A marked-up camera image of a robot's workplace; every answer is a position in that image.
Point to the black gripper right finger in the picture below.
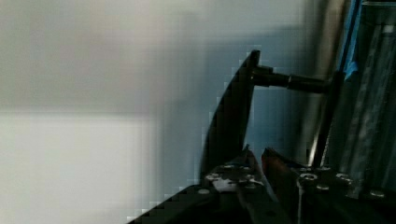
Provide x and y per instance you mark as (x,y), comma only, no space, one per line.
(319,195)

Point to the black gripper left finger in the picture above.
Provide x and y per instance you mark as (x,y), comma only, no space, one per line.
(235,192)

